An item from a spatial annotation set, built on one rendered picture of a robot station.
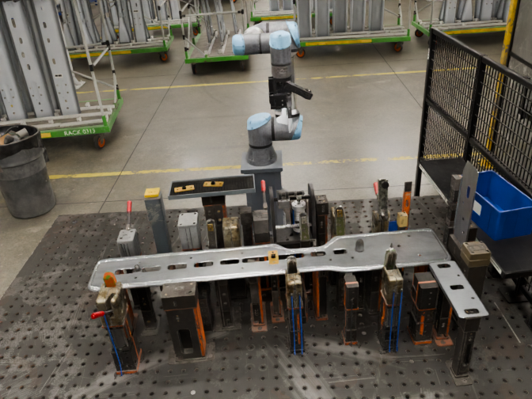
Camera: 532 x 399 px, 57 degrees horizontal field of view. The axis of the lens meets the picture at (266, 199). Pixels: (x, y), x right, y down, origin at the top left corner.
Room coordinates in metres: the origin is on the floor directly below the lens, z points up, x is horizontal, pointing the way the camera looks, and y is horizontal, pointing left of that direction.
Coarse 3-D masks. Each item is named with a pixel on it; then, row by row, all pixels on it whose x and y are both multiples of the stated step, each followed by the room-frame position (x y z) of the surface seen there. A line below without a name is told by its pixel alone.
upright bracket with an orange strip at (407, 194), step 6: (408, 186) 1.71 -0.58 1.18; (408, 192) 1.71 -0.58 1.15; (408, 198) 1.71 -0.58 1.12; (402, 204) 1.72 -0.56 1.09; (408, 204) 1.71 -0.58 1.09; (402, 210) 1.71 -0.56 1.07; (408, 210) 1.71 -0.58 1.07; (408, 216) 1.71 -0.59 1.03; (402, 270) 1.71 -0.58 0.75; (402, 276) 1.71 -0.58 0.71
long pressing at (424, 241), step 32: (128, 256) 1.61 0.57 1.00; (160, 256) 1.60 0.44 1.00; (192, 256) 1.59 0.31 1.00; (224, 256) 1.57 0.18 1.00; (256, 256) 1.56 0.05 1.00; (320, 256) 1.52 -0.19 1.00; (352, 256) 1.51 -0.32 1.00; (384, 256) 1.49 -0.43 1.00; (416, 256) 1.48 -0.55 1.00; (448, 256) 1.47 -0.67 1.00; (96, 288) 1.44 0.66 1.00; (128, 288) 1.43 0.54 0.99
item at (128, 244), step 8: (120, 232) 1.71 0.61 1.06; (128, 232) 1.71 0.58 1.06; (136, 232) 1.73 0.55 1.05; (120, 240) 1.66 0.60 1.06; (128, 240) 1.65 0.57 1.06; (136, 240) 1.70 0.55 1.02; (120, 248) 1.65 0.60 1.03; (128, 248) 1.65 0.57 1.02; (136, 248) 1.67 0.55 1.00; (128, 272) 1.66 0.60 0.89; (136, 296) 1.65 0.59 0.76; (152, 296) 1.72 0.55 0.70; (136, 304) 1.65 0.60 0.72
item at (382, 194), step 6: (378, 180) 1.71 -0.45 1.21; (384, 180) 1.72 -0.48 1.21; (378, 186) 1.71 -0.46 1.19; (384, 186) 1.68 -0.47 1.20; (378, 192) 1.70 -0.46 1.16; (384, 192) 1.71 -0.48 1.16; (378, 198) 1.70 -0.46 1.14; (384, 198) 1.70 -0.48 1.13; (378, 204) 1.69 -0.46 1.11; (384, 204) 1.70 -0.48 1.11; (378, 210) 1.69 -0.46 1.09
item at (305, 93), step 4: (288, 84) 1.77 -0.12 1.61; (292, 84) 1.79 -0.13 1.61; (284, 88) 1.77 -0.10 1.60; (288, 88) 1.77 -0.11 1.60; (292, 88) 1.77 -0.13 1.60; (296, 88) 1.77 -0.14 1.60; (300, 88) 1.78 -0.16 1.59; (304, 88) 1.81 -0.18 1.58; (292, 92) 1.77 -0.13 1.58; (296, 92) 1.77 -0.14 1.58; (300, 92) 1.77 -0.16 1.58; (304, 92) 1.77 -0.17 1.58; (308, 92) 1.78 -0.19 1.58; (304, 96) 1.77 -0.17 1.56; (308, 96) 1.77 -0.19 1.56; (312, 96) 1.78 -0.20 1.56
